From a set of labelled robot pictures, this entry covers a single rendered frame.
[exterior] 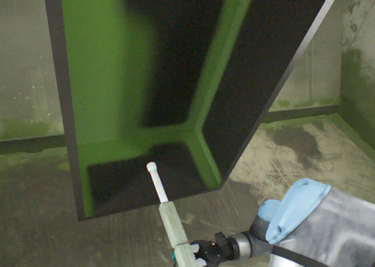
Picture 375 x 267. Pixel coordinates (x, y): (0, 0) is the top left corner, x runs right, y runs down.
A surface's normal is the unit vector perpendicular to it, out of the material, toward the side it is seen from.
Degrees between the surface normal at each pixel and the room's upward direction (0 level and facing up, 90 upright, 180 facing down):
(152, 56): 100
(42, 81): 57
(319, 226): 38
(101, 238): 0
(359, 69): 90
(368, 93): 90
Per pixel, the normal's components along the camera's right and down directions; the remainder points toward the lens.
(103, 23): 0.33, 0.77
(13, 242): 0.15, -0.74
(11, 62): 0.37, 0.15
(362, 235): -0.09, -0.26
